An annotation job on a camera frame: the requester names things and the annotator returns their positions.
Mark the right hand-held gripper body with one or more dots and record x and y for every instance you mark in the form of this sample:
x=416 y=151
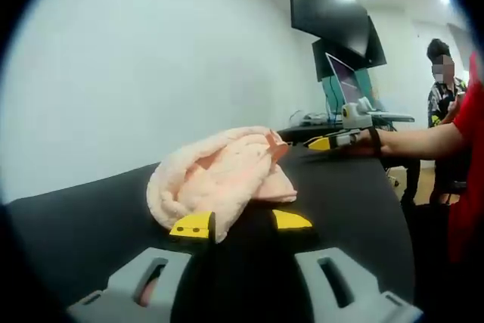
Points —
x=353 y=117

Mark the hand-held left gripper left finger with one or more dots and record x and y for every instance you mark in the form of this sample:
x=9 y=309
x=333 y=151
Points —
x=151 y=285

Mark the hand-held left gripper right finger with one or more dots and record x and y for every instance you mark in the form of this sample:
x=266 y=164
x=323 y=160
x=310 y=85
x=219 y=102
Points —
x=359 y=292

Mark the pink fluffy towel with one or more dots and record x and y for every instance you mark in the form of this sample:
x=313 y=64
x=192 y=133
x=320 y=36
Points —
x=219 y=179

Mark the person's right hand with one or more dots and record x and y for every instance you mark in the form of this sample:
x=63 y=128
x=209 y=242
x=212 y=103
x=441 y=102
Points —
x=365 y=145

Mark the black side desk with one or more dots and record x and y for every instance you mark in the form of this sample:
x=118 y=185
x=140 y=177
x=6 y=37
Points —
x=302 y=134

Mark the teal stand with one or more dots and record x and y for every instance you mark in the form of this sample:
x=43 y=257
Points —
x=332 y=92

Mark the open silver laptop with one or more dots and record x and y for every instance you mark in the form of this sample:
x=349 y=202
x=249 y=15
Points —
x=349 y=81

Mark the black table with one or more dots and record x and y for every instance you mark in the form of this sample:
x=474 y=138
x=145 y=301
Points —
x=340 y=194

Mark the black monitor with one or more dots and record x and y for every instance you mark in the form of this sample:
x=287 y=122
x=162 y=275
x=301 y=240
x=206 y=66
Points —
x=374 y=48

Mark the person in red shirt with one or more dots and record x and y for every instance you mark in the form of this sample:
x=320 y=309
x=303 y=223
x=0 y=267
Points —
x=467 y=156

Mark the large black wall screen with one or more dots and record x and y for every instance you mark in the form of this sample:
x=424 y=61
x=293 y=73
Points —
x=325 y=1

